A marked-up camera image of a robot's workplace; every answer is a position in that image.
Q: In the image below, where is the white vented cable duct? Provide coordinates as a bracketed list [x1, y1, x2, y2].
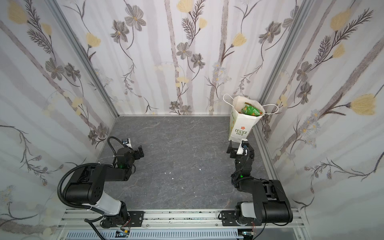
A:
[64, 229, 241, 240]

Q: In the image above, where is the white floral paper bag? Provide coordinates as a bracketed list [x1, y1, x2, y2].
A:
[223, 94, 280, 143]

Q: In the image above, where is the green snack packet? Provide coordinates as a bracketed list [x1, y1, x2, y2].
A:
[241, 103, 263, 117]

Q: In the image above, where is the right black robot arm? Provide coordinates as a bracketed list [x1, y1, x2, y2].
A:
[218, 139, 294, 227]

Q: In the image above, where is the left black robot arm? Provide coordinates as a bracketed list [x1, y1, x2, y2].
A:
[57, 136, 145, 229]

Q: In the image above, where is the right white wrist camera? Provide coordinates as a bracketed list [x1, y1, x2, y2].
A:
[237, 139, 250, 156]

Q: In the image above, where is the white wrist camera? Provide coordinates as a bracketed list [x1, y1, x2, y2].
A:
[237, 139, 250, 156]
[122, 138, 132, 149]

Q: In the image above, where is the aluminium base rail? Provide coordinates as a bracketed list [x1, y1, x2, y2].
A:
[56, 208, 305, 232]

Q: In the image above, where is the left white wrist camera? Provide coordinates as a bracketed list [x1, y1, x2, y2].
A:
[122, 138, 132, 149]

